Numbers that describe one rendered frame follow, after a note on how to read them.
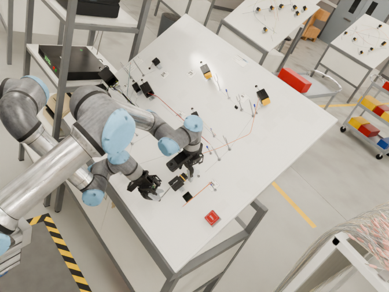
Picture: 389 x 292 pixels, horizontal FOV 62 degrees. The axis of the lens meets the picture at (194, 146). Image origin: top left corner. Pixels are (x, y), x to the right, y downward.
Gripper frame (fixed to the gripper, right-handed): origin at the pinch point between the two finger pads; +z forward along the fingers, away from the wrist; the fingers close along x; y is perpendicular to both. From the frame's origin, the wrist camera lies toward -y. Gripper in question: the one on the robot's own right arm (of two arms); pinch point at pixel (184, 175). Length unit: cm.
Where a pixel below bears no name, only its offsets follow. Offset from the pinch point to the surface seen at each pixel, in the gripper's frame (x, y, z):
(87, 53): 124, 4, 10
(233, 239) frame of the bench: -27, 18, 43
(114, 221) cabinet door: 19, -31, 44
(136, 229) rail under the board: -1.5, -27.1, 23.5
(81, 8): 103, -1, -33
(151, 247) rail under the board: -13.9, -25.9, 21.7
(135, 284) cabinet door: -12, -36, 61
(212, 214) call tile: -21.7, 0.8, 5.0
